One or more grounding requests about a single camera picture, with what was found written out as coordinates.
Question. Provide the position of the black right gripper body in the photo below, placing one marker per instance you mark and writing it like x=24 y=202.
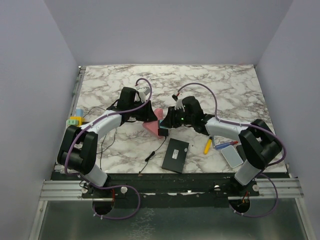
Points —
x=178 y=117

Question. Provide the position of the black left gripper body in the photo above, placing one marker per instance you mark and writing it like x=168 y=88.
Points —
x=136 y=113

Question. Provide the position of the pink power strip socket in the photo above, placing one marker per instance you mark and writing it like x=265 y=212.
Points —
x=153 y=126

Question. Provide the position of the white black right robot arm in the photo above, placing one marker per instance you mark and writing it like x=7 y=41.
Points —
x=259 y=143

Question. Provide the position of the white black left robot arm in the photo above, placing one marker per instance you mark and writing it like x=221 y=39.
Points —
x=79 y=145

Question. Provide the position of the teal usb charger plug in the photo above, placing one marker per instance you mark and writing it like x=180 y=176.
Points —
x=159 y=125

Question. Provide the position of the yellow plug adapter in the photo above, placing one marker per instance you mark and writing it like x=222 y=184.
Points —
x=80 y=119

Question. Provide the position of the green plug adapter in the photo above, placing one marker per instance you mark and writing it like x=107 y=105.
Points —
x=72 y=122

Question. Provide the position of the blue red screwdriver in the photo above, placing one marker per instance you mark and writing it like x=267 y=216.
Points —
x=225 y=144

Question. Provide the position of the black rectangular box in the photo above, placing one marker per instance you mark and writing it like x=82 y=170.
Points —
x=175 y=156

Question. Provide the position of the white grey phone case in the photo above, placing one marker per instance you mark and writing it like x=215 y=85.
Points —
x=231 y=156

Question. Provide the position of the black flat plate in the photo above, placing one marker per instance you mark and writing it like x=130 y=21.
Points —
x=241 y=152

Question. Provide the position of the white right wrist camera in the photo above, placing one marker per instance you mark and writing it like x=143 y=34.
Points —
x=179 y=105

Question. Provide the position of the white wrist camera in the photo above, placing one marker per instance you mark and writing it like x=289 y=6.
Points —
x=179 y=105
x=141 y=93

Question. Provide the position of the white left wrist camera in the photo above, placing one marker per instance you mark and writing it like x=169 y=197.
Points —
x=141 y=93

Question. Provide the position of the black adapter with cord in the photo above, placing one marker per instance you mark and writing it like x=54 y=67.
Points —
x=161 y=133

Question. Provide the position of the yellow handled utility knife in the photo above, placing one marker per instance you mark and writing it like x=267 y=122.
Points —
x=208 y=145

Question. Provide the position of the aluminium frame rail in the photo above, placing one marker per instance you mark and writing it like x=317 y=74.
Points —
x=61 y=190

